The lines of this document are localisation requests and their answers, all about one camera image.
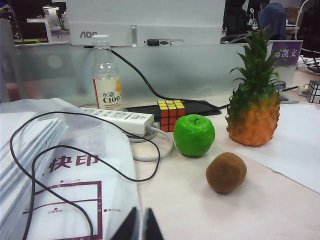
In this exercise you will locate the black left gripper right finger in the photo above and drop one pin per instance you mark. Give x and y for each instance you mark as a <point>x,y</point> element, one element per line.
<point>151,227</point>

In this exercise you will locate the silver mirror cube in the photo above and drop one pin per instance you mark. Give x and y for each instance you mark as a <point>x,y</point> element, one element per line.
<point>314,91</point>

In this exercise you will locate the coloured Rubik's cube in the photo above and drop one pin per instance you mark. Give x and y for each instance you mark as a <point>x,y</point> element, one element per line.
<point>171,113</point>

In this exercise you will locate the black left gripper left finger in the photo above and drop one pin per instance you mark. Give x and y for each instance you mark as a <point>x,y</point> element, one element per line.
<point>132,227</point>

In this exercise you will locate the black office chair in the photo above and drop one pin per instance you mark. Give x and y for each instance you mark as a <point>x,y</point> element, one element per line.
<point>310,22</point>

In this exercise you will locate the white AOC monitor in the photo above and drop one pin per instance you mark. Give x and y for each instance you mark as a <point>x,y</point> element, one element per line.
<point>150,15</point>

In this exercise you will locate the stack of white papers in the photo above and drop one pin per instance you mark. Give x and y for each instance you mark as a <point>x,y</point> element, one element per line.
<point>22,140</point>

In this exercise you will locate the green apple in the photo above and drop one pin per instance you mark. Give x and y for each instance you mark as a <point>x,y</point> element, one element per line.
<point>194,136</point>

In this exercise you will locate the white paper sheet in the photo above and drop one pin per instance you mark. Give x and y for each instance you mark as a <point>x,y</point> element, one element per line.
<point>295,140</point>

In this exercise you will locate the clear C100 drink bottle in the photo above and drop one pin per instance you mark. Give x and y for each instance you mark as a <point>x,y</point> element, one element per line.
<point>107,82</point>

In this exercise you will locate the orange pineapple with green leaves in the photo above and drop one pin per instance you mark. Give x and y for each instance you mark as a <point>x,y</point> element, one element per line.
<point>253,120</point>

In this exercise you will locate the person in dark blue shirt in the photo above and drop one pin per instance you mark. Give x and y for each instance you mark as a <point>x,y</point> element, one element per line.
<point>272,20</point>

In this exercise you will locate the grey flat metal plate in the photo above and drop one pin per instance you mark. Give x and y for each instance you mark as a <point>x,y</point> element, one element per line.
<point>287,98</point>

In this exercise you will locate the brown kiwi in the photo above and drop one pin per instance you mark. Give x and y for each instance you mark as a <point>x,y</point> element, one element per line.
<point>226,172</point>

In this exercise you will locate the white printed plastic bag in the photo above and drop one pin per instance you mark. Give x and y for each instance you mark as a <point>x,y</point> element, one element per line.
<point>112,175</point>

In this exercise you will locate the purple and white name plate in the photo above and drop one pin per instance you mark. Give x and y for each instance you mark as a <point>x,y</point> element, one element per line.
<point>286,53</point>

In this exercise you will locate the frosted glass desk partition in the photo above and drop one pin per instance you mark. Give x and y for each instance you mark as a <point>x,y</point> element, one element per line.
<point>187,70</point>

